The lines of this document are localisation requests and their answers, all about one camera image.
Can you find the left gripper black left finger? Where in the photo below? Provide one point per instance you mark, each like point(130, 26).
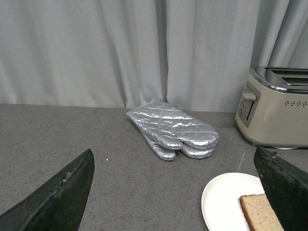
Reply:
point(58, 204)

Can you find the grey pleated curtain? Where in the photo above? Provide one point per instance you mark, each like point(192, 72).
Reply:
point(193, 54)

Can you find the white round plate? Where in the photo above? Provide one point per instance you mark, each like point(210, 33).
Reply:
point(220, 201)

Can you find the silver quilted oven mitt upper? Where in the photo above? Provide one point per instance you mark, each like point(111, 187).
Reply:
point(173, 128)

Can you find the silver quilted oven mitt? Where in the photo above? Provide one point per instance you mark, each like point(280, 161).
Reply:
point(173, 128)
point(169, 155)

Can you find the brown bread slice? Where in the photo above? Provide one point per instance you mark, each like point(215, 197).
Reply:
point(258, 213)

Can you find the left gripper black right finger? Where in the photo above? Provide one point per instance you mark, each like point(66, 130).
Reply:
point(286, 188)

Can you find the beige chrome two-slot toaster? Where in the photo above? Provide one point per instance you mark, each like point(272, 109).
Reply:
point(273, 109)

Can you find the silver quilted oven mitt lower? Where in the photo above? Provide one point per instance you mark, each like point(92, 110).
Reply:
point(169, 155)

